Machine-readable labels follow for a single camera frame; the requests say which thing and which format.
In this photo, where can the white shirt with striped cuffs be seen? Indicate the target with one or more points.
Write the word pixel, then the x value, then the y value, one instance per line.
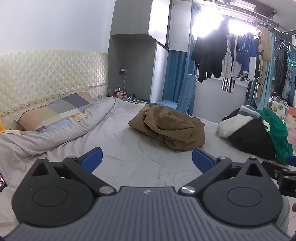
pixel 227 60

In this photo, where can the green garment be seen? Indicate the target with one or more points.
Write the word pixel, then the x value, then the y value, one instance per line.
pixel 281 139

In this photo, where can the blue and white hanging jacket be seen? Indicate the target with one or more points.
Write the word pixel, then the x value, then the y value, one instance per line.
pixel 246 51

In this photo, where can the beige hanging garment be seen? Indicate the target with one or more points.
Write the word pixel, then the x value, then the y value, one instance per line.
pixel 266 46

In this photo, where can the person's right hand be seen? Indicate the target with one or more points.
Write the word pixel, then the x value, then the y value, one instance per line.
pixel 294 207

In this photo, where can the small white device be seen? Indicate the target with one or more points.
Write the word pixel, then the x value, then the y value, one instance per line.
pixel 137 101

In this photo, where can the blue fabric chair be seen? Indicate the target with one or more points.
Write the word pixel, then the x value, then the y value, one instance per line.
pixel 187 92

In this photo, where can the bed with white sheet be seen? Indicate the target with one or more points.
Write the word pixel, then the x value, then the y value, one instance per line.
pixel 129 148

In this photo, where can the yellow soft item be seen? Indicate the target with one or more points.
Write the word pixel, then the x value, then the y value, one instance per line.
pixel 1 125

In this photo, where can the group of small bottles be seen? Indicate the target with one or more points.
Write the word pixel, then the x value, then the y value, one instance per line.
pixel 118 92

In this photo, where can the light grey duvet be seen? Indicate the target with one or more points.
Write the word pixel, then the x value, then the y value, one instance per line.
pixel 57 136

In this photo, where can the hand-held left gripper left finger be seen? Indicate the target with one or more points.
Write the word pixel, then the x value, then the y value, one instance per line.
pixel 91 160

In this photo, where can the pink soft toy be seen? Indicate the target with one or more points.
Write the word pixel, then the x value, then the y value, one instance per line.
pixel 291 125

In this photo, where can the black garment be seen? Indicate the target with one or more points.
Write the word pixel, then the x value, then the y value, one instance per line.
pixel 249 139

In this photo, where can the overhead clothes drying rack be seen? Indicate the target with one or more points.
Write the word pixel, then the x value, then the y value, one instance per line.
pixel 242 9

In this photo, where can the polka dot fabric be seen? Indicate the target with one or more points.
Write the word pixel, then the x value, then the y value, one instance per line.
pixel 278 107

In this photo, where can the blue curtain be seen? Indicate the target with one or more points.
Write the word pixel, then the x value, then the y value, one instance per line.
pixel 173 76

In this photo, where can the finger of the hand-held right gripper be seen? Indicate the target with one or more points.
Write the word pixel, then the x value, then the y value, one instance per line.
pixel 288 183
pixel 291 160

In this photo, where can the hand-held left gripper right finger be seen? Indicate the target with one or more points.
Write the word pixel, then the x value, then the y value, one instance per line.
pixel 202 161

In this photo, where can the cream quilted headboard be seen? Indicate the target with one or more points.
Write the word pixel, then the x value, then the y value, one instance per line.
pixel 46 74

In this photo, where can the plaid pastel pillow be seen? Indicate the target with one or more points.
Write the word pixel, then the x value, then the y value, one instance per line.
pixel 57 106

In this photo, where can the dark flat device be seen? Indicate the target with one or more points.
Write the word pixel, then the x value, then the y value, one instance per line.
pixel 1 183

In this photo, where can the brown hoodie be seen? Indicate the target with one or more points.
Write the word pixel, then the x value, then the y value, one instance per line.
pixel 171 125

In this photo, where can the black hanging trousers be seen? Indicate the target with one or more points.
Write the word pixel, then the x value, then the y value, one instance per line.
pixel 281 69

